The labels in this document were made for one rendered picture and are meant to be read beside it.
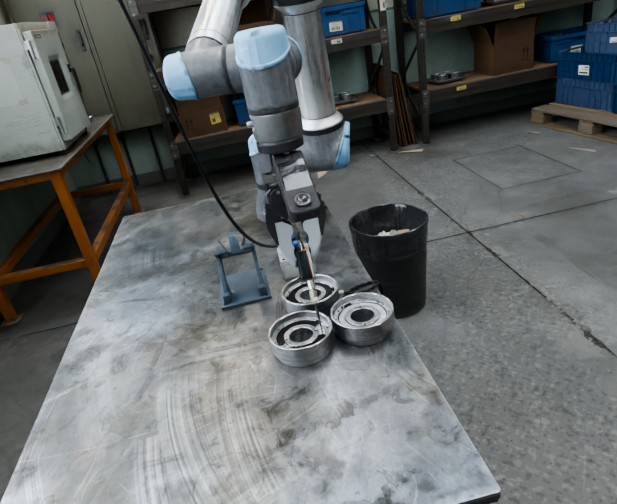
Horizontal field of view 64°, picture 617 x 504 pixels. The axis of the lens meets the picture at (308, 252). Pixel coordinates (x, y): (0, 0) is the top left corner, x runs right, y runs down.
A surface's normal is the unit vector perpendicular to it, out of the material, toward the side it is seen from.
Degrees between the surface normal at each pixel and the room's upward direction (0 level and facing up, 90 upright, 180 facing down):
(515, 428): 0
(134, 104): 90
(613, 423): 0
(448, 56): 90
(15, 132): 89
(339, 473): 0
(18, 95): 90
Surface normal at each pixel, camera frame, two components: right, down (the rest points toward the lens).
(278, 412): -0.16, -0.88
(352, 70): 0.18, 0.42
